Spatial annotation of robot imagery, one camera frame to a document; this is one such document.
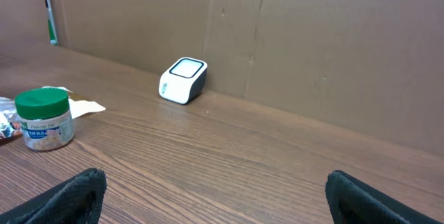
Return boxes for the white green strip behind cardboard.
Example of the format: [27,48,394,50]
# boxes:
[45,0,58,46]

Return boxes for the beige brown snack pouch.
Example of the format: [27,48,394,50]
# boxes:
[1,86,105,139]

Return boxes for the white barcode scanner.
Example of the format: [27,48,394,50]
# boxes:
[158,57,207,105]

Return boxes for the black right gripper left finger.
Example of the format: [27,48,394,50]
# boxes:
[1,168,107,224]

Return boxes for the green lid seasoning jar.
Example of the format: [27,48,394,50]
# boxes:
[15,88,74,151]

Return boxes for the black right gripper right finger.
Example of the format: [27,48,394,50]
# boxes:
[325,170,441,224]

